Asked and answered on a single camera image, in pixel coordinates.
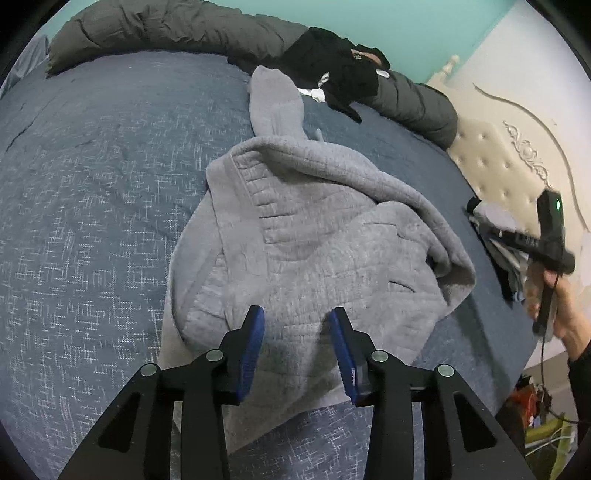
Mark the grey fleece pants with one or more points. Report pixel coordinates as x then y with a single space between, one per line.
300 240

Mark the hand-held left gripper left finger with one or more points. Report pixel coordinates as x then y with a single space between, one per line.
251 355

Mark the cream tufted headboard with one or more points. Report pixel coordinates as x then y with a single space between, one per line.
498 157

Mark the bed with blue sheet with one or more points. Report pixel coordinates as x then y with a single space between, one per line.
92 207

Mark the light grey-blue blanket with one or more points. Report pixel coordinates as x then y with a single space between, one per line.
27 64

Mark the pile of black clothes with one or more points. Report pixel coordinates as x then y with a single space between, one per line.
332 60

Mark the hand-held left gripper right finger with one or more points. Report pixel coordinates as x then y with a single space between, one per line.
344 360

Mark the small white cloth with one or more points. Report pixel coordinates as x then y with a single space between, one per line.
318 94

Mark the person's right forearm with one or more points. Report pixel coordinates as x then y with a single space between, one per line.
582 383

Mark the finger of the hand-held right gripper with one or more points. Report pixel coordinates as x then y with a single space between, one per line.
512 239

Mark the green bag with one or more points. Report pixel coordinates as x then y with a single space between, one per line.
545 434

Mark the rolled dark grey duvet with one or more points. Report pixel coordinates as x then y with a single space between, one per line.
184 27

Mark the person's right hand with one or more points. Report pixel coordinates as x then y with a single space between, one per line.
572 318

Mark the stack of folded clothes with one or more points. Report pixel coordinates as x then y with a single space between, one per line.
508 267

